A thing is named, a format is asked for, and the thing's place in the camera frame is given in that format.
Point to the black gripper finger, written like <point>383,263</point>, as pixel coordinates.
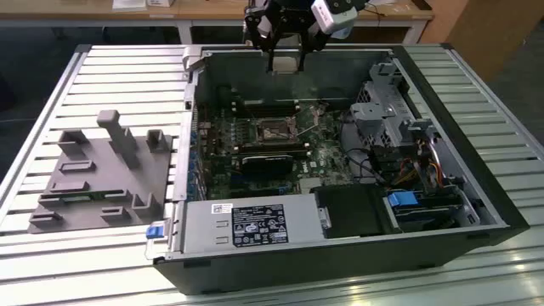
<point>302,60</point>
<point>271,60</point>

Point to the silver CPU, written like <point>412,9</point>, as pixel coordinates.
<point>284,66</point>

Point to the metal locking lever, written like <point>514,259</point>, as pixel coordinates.
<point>307,130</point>

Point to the CPU socket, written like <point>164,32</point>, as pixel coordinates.
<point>272,134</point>

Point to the pale blue teach pendant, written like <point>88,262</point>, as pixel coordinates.
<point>343,32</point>

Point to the grey case latch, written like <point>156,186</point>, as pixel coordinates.
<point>191,59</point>

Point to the silver drive cage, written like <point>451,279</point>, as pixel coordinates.
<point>374,111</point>

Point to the green motherboard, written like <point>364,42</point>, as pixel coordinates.
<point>323,153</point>

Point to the white box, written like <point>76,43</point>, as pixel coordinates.
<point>160,2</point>
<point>127,4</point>

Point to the black graphics card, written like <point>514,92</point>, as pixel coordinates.
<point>268,165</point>

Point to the wooden desk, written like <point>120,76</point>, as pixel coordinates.
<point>127,14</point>

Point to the silver chipset heatsink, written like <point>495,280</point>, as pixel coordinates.
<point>310,185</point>

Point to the wooden cabinet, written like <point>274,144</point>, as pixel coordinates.
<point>488,32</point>

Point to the black drive tray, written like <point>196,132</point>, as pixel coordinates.
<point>352,210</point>

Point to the blue disk carrier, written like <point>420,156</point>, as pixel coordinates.
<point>404,199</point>

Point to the silver power supply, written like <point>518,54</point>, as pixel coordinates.
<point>204,223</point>

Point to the grey parts rack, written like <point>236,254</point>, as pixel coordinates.
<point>106,178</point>

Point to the blue case latch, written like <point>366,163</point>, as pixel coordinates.
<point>154,231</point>

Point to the black PC case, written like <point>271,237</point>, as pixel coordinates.
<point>298,267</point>

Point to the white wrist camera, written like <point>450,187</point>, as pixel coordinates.
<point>336,16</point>

